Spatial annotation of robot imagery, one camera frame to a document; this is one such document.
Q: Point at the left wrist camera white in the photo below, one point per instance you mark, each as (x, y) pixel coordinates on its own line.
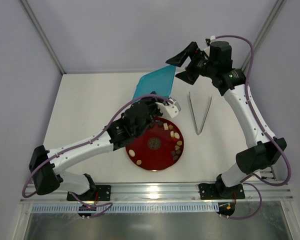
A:
(169, 110)

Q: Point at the teal tin lid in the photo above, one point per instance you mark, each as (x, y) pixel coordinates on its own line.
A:
(159, 81)

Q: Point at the slotted cable duct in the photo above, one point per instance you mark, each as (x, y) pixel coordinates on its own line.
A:
(127, 208)

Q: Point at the left black mount plate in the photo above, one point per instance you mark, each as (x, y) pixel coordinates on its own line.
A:
(99, 193)

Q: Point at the left frame post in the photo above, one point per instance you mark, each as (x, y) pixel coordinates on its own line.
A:
(41, 34)

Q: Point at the white round swirl chocolate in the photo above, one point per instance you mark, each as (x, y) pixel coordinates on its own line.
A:
(131, 153)

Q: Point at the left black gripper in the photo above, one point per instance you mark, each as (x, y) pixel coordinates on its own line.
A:
(152, 106)

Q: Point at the black mount plate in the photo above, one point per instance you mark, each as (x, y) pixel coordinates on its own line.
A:
(99, 193)
(217, 191)

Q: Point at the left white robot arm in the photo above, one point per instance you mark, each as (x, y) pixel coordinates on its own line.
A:
(48, 167)

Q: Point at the frame post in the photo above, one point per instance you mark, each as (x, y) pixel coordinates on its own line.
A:
(41, 34)
(268, 23)

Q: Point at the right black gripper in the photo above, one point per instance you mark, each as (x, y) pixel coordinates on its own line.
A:
(191, 65)

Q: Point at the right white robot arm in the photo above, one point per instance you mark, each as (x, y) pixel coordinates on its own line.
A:
(263, 147)

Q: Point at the aluminium rail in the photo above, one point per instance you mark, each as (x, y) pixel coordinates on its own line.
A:
(190, 192)

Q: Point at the right black mount plate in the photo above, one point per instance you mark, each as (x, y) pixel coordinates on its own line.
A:
(217, 191)

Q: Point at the red round tray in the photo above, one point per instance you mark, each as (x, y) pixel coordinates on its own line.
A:
(156, 148)

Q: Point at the metal tongs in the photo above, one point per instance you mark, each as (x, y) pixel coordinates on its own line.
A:
(199, 108)

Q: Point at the tan round chocolate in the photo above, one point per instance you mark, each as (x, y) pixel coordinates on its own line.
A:
(139, 162)

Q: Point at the right frame post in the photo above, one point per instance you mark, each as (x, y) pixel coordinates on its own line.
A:
(268, 23)

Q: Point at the white block chocolate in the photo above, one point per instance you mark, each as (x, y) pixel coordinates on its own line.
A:
(165, 125)

